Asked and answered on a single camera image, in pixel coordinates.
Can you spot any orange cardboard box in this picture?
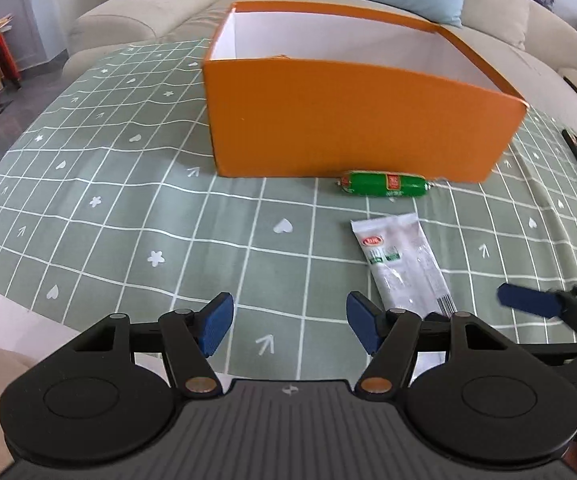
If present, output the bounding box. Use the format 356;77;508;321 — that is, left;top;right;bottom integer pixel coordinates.
202;1;528;184

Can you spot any beige sofa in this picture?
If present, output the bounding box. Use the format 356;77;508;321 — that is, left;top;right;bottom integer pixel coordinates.
63;0;577;128

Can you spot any white packet with green label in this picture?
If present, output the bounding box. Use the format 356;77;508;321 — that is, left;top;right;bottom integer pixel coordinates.
349;213;456;320

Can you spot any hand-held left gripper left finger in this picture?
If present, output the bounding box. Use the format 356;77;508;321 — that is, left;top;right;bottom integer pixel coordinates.
71;291;235;396

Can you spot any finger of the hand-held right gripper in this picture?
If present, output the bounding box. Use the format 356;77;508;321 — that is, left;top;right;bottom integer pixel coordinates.
497;282;577;350

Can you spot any green sausage stick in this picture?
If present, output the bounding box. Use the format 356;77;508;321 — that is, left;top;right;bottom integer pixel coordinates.
337;171;434;200

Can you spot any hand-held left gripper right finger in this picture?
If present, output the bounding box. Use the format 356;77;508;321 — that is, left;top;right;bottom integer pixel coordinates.
345;290;515;395

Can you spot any green checked tablecloth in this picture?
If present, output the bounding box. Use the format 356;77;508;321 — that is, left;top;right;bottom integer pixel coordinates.
0;40;577;382

